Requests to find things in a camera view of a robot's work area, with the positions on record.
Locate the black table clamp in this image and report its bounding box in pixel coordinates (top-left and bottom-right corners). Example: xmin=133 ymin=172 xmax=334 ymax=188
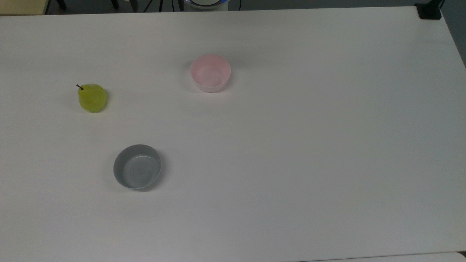
xmin=415 ymin=0 xmax=443 ymax=20

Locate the pink plastic bowl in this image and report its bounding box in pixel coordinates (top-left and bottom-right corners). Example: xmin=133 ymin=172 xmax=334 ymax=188
xmin=190 ymin=54 xmax=232 ymax=93

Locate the grey plastic bowl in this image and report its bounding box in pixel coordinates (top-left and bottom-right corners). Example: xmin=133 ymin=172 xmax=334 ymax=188
xmin=113 ymin=144 xmax=162 ymax=190

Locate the beige wooden cabinet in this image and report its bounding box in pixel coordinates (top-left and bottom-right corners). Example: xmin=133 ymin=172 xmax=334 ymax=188
xmin=0 ymin=0 xmax=50 ymax=16

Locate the white robot base, blue ring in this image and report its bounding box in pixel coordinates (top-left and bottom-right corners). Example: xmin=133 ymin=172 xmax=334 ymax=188
xmin=183 ymin=0 xmax=230 ymax=12

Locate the green pear with brown stem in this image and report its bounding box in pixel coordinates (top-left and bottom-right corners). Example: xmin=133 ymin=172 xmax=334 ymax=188
xmin=76 ymin=84 xmax=108 ymax=114

